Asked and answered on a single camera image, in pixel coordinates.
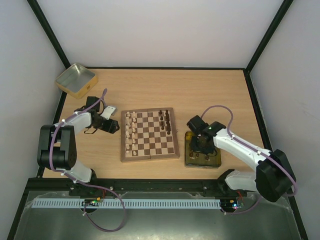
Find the yellow tin with dark pieces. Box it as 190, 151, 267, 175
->
184, 131, 222, 169

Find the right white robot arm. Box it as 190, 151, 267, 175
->
186, 115, 296, 203

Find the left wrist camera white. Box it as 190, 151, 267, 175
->
100, 105, 117, 120

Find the dark chess pieces row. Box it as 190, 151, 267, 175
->
158, 109, 172, 135

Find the empty yellow tin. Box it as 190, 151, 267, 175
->
55, 63, 98, 99

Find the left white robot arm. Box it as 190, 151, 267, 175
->
37, 96, 120, 184

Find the grey slotted cable duct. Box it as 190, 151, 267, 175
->
31, 198, 221, 210

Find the wooden chess board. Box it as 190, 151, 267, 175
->
120, 107, 180, 163

